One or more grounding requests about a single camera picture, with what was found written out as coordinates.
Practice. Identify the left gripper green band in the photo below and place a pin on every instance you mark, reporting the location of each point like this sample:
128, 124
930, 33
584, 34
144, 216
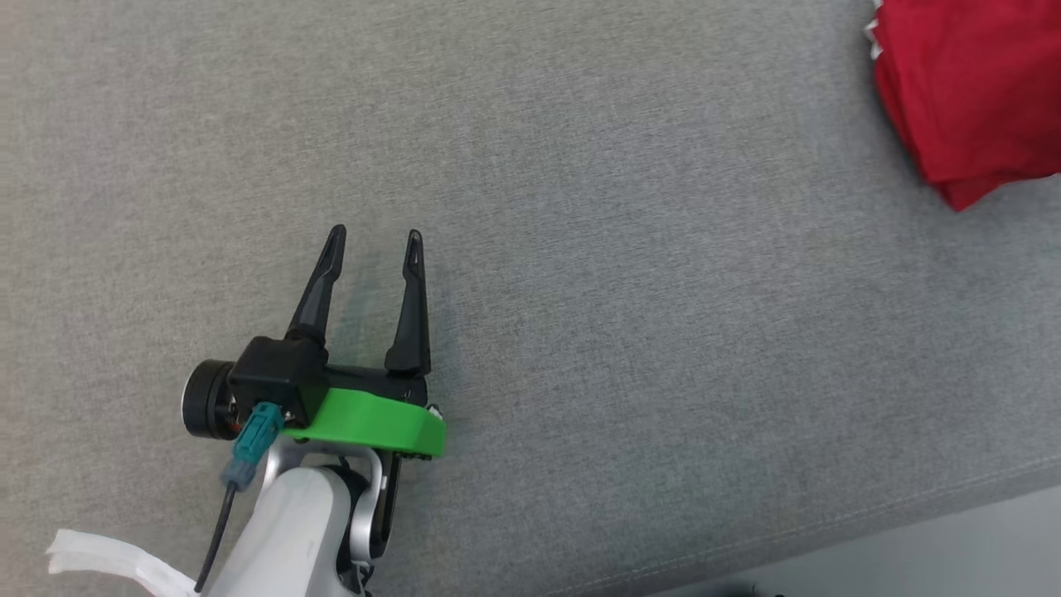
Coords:
373, 423

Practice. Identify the red shorts with white stripes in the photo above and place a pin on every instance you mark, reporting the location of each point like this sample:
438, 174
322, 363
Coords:
970, 91

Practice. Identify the white translucent strip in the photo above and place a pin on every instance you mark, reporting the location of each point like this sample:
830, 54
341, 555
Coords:
108, 557

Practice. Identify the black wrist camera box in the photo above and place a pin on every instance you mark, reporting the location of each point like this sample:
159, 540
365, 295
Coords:
278, 373

